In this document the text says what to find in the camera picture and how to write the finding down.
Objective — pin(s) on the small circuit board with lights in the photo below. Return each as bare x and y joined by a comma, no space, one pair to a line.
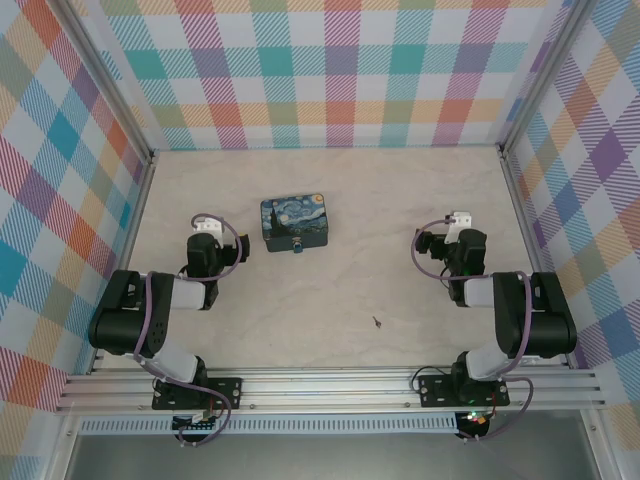
475,419

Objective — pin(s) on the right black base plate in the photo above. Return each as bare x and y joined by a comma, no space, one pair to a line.
435,392

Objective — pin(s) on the grey metal panel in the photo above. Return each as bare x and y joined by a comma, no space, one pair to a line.
325,457

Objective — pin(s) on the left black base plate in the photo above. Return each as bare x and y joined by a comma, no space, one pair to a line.
225,390

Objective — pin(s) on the aluminium frame post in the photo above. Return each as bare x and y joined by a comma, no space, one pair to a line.
542,75
107,85

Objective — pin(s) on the starry night painted tin box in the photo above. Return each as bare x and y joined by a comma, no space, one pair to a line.
295,220

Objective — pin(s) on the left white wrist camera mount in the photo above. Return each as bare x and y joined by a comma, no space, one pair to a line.
207,224

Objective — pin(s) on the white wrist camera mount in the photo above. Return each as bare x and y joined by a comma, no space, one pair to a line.
207,224
460,220

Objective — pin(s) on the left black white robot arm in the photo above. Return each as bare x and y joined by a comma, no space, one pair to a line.
120,320

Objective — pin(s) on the aluminium table edge rail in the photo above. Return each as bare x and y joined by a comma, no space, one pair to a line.
129,240

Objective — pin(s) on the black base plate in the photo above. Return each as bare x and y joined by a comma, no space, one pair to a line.
435,392
225,390

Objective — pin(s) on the long aluminium base rail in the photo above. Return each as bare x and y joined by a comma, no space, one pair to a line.
325,387

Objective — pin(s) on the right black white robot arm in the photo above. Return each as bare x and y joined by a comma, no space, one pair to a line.
550,320

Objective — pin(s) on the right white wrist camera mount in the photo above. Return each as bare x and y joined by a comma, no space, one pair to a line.
460,220

